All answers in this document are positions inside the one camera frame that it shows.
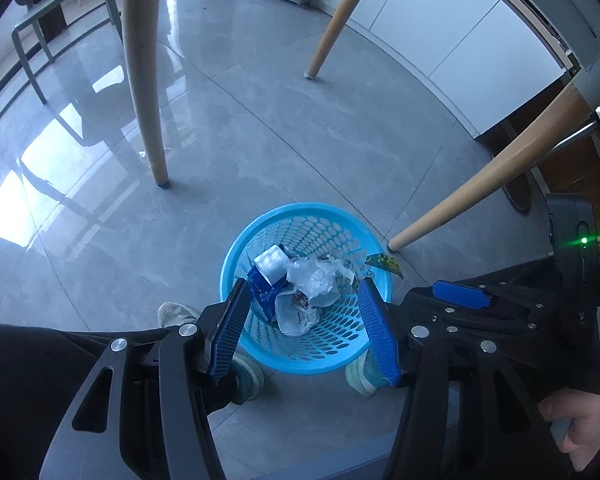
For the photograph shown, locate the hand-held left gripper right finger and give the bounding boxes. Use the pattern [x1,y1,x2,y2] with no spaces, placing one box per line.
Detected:
[357,280,576,480]

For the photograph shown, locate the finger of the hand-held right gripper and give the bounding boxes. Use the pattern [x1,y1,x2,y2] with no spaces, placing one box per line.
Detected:
[404,260,561,348]

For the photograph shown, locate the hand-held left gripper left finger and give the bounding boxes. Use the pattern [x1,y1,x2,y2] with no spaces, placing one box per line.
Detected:
[40,278,251,480]

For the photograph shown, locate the blue snack packet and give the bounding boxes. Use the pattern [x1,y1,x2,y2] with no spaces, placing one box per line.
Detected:
[246,266,293,321]

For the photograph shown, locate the white plastic bag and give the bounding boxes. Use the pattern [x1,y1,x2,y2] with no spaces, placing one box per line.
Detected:
[275,285,321,337]

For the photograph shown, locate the white container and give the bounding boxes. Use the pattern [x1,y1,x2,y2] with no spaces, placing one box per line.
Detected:
[253,244,292,287]

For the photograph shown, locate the blue plastic basket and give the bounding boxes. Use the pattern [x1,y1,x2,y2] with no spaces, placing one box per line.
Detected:
[219,203,395,376]

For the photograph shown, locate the clear plastic bag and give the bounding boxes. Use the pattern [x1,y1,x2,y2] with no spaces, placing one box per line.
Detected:
[286,255,356,297]

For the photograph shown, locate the person's right hand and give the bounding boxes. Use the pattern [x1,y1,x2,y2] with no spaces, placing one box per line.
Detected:
[536,386,600,475]

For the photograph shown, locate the person's right shoe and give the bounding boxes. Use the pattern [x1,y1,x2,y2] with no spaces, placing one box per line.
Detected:
[345,350,397,399]

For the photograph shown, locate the person's shoe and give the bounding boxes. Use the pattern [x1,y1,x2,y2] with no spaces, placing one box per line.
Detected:
[157,301,266,402]
[345,350,397,399]

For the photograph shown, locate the person's left shoe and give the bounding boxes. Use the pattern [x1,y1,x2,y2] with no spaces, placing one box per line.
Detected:
[157,301,266,402]

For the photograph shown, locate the green snack wrapper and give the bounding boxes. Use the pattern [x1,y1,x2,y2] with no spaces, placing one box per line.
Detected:
[364,252,406,279]

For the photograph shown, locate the wooden table leg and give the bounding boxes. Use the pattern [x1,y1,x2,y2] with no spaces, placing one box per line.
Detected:
[387,80,595,253]
[304,0,387,82]
[121,0,170,189]

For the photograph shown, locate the wooden table legs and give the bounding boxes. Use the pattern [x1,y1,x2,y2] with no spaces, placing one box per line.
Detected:
[300,0,573,140]

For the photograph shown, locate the dark chair with metal frame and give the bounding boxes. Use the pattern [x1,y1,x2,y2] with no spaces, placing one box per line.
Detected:
[542,104,600,181]

